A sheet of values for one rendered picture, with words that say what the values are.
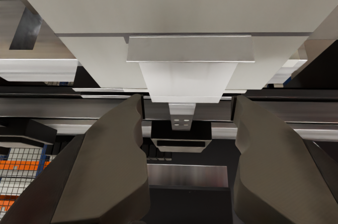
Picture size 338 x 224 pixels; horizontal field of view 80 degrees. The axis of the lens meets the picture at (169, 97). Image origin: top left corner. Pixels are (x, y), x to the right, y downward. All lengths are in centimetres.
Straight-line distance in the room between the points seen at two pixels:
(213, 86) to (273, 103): 32
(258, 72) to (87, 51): 15
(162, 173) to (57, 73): 19
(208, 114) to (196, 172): 26
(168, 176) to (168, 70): 11
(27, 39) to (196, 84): 24
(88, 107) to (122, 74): 32
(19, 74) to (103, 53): 18
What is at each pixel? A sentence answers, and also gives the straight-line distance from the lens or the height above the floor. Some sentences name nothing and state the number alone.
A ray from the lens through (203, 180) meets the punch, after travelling 23.
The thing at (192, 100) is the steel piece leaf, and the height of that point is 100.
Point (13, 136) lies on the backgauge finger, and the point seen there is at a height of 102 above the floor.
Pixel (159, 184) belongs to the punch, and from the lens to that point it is 22.
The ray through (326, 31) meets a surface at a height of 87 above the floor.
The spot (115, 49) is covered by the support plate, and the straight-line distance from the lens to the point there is 17.
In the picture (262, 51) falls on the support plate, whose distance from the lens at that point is 18.
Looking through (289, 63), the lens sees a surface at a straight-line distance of 27.
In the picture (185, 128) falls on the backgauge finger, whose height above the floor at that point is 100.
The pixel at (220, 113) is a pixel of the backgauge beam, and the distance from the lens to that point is 48.
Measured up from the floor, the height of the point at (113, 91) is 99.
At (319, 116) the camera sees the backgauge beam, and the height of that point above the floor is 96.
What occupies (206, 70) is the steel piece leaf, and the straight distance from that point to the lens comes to 19.
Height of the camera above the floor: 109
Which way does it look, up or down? 22 degrees down
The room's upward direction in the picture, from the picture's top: 178 degrees counter-clockwise
